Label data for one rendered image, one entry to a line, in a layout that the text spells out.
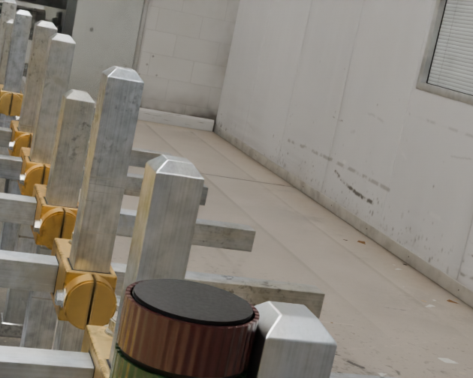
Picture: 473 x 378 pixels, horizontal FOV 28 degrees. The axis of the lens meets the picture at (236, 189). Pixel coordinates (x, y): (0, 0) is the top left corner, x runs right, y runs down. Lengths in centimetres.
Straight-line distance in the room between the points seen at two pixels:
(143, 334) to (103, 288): 50
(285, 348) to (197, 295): 5
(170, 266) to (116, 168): 25
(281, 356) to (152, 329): 6
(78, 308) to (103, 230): 8
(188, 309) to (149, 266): 26
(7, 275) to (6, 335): 52
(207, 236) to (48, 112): 31
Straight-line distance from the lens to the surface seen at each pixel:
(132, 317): 40
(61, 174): 115
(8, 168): 144
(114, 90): 88
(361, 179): 638
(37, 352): 74
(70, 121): 113
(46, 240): 114
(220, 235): 125
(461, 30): 568
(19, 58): 213
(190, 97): 961
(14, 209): 120
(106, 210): 90
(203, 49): 959
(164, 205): 65
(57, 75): 138
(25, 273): 96
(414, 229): 567
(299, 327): 42
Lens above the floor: 124
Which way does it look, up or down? 10 degrees down
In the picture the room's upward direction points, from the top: 12 degrees clockwise
